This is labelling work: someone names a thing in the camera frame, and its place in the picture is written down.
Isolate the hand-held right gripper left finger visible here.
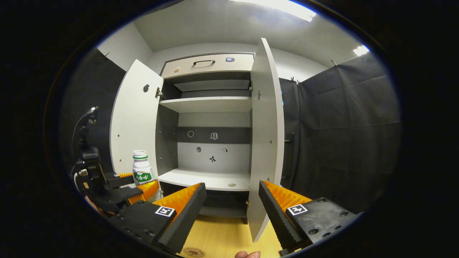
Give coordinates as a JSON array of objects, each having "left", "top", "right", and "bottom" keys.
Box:
[{"left": 108, "top": 183, "right": 207, "bottom": 254}]

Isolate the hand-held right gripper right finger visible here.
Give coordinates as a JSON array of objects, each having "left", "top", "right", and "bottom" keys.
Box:
[{"left": 258, "top": 180, "right": 363, "bottom": 254}]

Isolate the white green-label bottle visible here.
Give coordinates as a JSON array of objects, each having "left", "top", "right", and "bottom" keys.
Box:
[{"left": 132, "top": 150, "right": 156, "bottom": 187}]

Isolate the white cabinet door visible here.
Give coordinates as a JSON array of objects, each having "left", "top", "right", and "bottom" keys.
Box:
[
  {"left": 110, "top": 59, "right": 165, "bottom": 176},
  {"left": 246, "top": 38, "right": 285, "bottom": 243}
]

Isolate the white cabinet shelf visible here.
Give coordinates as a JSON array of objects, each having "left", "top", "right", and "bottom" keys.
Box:
[
  {"left": 159, "top": 97, "right": 252, "bottom": 113},
  {"left": 158, "top": 168, "right": 251, "bottom": 191}
]

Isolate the white and grey cabinet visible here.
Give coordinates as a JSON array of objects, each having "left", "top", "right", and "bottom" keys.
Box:
[{"left": 155, "top": 53, "right": 254, "bottom": 224}]

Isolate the beige cabinet drawer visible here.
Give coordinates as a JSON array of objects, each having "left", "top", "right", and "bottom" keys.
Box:
[{"left": 161, "top": 54, "right": 254, "bottom": 78}]

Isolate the black backdrop cloth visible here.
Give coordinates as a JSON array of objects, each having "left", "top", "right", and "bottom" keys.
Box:
[
  {"left": 280, "top": 53, "right": 401, "bottom": 215},
  {"left": 61, "top": 48, "right": 127, "bottom": 172}
]

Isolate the black door handle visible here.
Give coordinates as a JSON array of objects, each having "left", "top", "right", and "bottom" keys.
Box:
[{"left": 283, "top": 132, "right": 295, "bottom": 180}]

